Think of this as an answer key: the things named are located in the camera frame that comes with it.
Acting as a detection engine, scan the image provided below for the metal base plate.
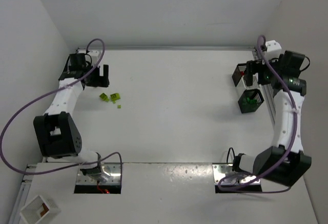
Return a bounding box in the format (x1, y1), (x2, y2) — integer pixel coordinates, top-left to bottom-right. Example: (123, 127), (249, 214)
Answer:
(212, 163), (256, 187)
(76, 163), (121, 186)

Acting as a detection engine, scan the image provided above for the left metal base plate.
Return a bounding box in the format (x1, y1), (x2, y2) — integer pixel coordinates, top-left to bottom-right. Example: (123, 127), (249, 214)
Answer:
(76, 163), (121, 186)

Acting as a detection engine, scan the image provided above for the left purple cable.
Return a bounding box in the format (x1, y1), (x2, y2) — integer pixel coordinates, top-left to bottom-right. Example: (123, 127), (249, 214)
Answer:
(0, 38), (121, 175)

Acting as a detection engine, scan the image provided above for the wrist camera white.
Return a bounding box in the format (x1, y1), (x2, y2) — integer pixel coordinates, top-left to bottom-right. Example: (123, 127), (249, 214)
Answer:
(262, 40), (282, 60)
(77, 50), (101, 64)

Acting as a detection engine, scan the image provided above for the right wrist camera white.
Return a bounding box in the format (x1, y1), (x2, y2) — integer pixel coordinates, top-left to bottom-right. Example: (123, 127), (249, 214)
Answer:
(262, 40), (282, 60)

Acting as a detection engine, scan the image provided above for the near black slatted container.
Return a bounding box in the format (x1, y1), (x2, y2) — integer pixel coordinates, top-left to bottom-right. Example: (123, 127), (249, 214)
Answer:
(238, 89), (264, 114)

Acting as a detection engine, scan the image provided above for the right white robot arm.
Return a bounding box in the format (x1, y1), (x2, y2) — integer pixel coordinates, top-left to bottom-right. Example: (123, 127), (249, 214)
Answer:
(232, 51), (312, 187)

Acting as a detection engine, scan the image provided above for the yellow-green lego brick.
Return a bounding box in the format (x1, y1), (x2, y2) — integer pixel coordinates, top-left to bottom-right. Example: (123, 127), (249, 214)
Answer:
(110, 93), (120, 102)

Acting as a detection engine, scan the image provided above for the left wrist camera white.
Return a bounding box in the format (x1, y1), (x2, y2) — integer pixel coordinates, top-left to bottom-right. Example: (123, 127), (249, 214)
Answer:
(77, 50), (101, 64)

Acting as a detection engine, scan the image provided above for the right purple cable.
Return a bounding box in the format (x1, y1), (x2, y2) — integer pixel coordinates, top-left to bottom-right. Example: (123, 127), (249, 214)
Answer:
(217, 35), (300, 193)

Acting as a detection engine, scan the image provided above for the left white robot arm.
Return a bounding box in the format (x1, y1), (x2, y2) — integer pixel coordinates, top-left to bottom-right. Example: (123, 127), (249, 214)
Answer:
(33, 53), (109, 179)

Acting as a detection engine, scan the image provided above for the white slatted container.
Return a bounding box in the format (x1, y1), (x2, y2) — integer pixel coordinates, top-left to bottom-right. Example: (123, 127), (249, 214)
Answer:
(19, 195), (61, 224)
(236, 75), (261, 96)

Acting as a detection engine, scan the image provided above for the middle white slatted container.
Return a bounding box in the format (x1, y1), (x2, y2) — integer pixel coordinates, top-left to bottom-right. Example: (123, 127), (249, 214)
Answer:
(236, 75), (261, 96)

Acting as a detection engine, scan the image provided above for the large green lego brick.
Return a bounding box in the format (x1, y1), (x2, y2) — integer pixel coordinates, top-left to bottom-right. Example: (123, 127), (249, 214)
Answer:
(243, 93), (258, 105)

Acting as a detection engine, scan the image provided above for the purple cable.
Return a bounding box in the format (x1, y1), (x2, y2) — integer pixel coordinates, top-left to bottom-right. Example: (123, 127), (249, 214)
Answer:
(217, 35), (300, 193)
(0, 38), (121, 175)

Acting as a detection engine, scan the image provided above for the black slatted container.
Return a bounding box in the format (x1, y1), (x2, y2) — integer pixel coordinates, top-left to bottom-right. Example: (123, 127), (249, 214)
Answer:
(232, 63), (247, 87)
(238, 89), (264, 114)

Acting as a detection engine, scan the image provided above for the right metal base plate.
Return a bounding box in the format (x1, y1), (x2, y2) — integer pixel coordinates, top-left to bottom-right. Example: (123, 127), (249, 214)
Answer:
(212, 163), (256, 187)

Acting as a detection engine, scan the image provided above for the far black slatted container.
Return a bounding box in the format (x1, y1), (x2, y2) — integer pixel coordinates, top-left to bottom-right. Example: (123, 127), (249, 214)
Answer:
(232, 63), (247, 87)

